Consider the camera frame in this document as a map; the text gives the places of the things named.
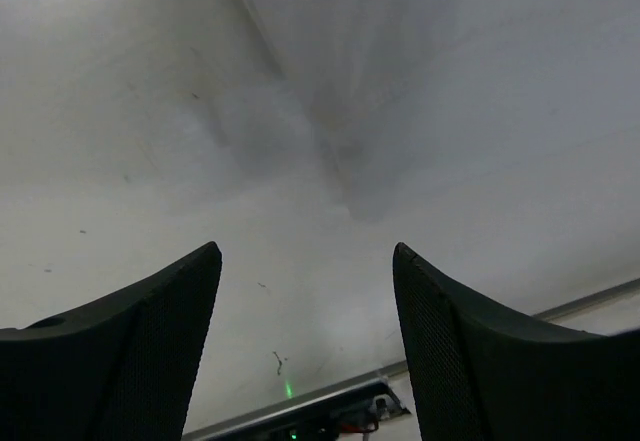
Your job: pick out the white skirt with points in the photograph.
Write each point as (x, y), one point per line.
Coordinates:
(449, 88)

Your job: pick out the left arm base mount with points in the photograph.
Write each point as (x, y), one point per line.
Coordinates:
(356, 406)

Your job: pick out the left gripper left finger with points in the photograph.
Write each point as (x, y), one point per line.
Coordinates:
(122, 367)

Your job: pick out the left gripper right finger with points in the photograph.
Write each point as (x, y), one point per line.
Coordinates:
(480, 370)

